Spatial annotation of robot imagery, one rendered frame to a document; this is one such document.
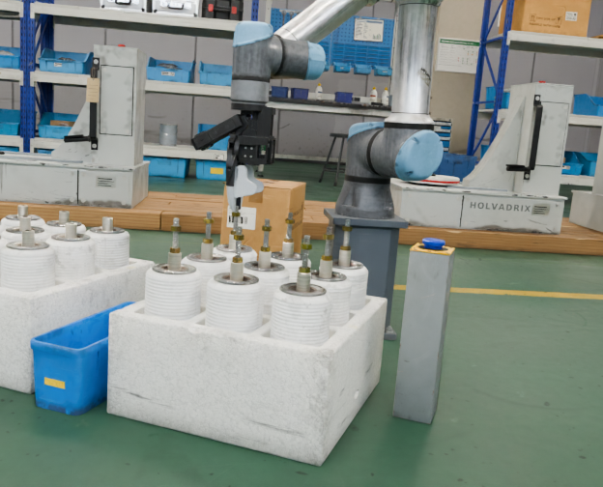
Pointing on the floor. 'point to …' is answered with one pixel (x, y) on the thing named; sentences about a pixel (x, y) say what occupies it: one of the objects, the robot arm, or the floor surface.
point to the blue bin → (73, 364)
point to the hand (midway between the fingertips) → (233, 203)
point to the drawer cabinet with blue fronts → (444, 131)
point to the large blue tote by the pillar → (456, 165)
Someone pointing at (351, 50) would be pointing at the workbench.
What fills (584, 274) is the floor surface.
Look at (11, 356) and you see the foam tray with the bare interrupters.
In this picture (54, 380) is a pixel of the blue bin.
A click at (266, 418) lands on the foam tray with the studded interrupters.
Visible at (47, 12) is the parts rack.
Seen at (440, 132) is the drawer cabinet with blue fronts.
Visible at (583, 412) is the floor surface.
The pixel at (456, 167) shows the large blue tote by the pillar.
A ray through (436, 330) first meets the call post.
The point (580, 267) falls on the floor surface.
